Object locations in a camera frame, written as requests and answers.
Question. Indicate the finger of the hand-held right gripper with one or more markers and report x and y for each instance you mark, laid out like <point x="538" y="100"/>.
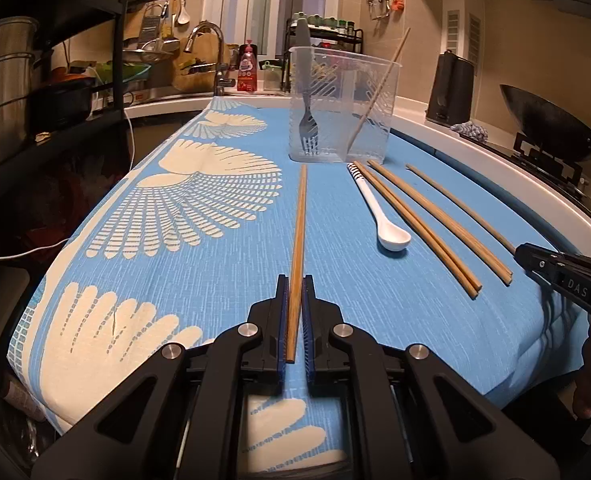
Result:
<point x="538" y="262"/>

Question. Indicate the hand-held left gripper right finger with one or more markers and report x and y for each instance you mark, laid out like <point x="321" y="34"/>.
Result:
<point x="309" y="320"/>

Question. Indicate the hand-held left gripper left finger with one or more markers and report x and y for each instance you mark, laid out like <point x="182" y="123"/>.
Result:
<point x="281" y="310"/>

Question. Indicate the pair bamboo chopsticks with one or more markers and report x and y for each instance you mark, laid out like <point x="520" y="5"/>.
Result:
<point x="425" y="240"/>

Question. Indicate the clear plastic utensil container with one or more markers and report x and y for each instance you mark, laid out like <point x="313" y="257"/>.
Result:
<point x="335" y="110"/>

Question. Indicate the blue patterned tablecloth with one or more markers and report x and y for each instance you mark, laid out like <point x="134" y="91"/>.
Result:
<point x="200" y="285"/>

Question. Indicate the black gas stove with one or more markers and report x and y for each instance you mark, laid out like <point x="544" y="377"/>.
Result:
<point x="550" y="167"/>

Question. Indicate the black wok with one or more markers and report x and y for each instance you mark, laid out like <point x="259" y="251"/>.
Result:
<point x="550" y="125"/>

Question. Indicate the blue and white rag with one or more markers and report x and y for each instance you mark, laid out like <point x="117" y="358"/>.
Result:
<point x="470" y="131"/>

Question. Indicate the metal fork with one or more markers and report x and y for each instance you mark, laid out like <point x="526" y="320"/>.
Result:
<point x="308" y="125"/>

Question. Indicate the black countertop appliance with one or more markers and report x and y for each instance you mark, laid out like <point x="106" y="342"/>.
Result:
<point x="450" y="90"/>

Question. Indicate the green-lidded plastic container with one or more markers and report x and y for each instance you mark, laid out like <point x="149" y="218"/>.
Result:
<point x="270" y="77"/>

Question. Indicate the red dish soap bottle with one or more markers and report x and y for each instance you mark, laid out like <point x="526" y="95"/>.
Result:
<point x="246" y="77"/>

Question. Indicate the steel sink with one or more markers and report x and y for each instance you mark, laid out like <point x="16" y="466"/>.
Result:
<point x="175" y="92"/>

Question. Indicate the chrome kitchen faucet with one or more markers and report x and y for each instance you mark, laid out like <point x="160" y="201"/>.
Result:
<point x="219" y="60"/>

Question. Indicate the wooden cutting board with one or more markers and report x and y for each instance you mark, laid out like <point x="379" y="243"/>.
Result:
<point x="203" y="45"/>

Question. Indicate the green plastic bowl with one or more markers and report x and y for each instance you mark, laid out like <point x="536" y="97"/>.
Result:
<point x="130" y="70"/>

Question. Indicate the black spice rack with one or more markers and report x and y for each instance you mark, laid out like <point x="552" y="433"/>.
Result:
<point x="325" y="28"/>

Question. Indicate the metal strainer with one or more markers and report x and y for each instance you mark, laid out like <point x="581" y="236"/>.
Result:
<point x="158" y="46"/>

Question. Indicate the row of spice jars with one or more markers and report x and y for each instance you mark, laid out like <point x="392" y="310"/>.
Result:
<point x="325" y="20"/>

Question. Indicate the black cooking pot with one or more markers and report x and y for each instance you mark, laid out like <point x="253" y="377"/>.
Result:
<point x="60" y="102"/>

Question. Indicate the white hanging ladle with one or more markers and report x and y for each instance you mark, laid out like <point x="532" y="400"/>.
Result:
<point x="183" y="16"/>

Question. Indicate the metal grater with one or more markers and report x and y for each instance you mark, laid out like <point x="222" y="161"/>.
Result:
<point x="149" y="27"/>

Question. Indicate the black metal shelf rack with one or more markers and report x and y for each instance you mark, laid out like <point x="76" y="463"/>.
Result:
<point x="120" y="35"/>

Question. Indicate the large steel pot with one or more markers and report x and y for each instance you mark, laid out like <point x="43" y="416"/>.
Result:
<point x="5" y="70"/>

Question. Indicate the wall vent grille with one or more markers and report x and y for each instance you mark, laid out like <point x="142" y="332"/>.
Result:
<point x="474" y="34"/>
<point x="453" y="32"/>

